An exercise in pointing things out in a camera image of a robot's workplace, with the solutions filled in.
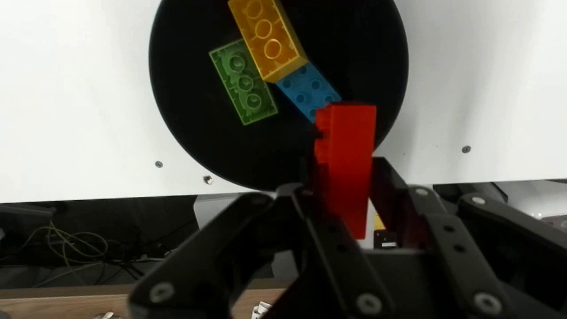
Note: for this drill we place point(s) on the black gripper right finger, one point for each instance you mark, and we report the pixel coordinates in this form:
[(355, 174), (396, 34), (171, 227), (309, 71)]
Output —
[(485, 254)]

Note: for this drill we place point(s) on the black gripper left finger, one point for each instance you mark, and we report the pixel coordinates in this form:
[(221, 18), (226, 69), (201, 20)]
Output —
[(236, 254)]

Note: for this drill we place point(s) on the red toy brick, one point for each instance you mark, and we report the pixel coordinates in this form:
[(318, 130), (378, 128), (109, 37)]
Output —
[(346, 160)]

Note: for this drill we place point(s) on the green ball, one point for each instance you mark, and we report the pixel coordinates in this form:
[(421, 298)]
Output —
[(242, 82)]

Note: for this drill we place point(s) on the blue toy brick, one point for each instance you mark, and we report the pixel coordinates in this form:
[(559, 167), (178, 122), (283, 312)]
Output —
[(307, 89)]

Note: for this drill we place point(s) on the yellow toy brick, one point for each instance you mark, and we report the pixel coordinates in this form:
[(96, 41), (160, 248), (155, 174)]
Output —
[(268, 37)]

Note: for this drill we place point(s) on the black bowl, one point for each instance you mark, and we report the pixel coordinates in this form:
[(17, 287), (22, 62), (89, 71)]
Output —
[(196, 135)]

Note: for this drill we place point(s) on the wooden desk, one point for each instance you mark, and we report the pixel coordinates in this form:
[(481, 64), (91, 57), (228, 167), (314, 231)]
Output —
[(59, 303)]

